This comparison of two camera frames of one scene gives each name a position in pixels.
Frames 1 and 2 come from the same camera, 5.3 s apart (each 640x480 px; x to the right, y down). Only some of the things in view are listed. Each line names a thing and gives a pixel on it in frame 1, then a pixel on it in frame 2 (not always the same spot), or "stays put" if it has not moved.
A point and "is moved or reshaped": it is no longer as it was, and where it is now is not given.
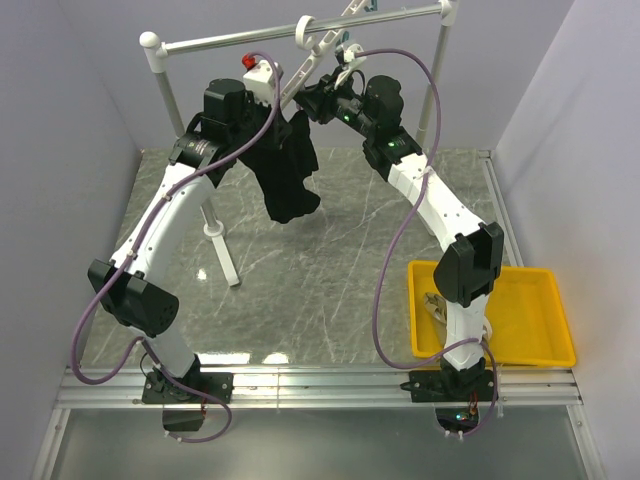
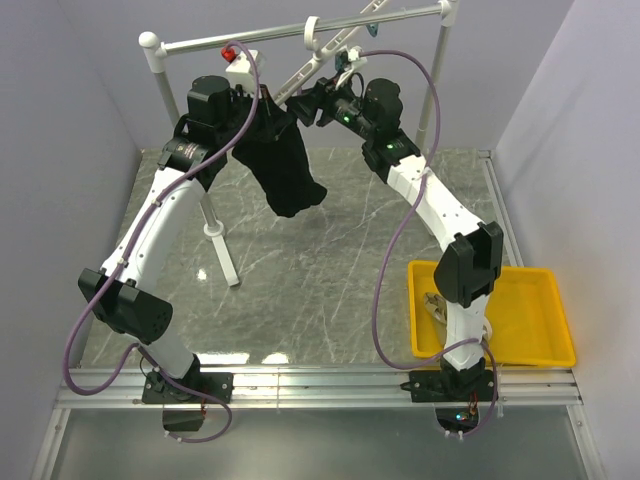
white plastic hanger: x=305 y=37 is moved or reshaped
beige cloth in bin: x=437 y=306 stays put
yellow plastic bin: x=525 y=309 stays put
